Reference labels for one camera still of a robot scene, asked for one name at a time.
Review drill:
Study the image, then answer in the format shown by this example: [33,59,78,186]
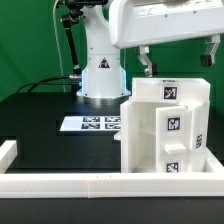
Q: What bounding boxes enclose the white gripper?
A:
[109,0,224,77]

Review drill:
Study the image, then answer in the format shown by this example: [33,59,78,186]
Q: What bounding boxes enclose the white cabinet body box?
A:
[115,100,209,173]

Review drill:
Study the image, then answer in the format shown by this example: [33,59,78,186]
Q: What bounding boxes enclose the white cabinet top block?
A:
[131,78,210,105]

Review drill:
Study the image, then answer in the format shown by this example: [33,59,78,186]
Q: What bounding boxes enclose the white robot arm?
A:
[79,0,224,102]

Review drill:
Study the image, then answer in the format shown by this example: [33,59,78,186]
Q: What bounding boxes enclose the white marker tag sheet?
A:
[60,116,121,132]

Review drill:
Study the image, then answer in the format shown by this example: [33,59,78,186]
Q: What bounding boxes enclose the grey thin cable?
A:
[52,0,67,94]

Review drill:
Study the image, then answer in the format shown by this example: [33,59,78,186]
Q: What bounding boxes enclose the black cable bundle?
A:
[15,75,83,94]

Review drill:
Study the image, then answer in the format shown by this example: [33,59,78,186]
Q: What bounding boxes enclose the white U-shaped frame fence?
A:
[0,140,224,198]

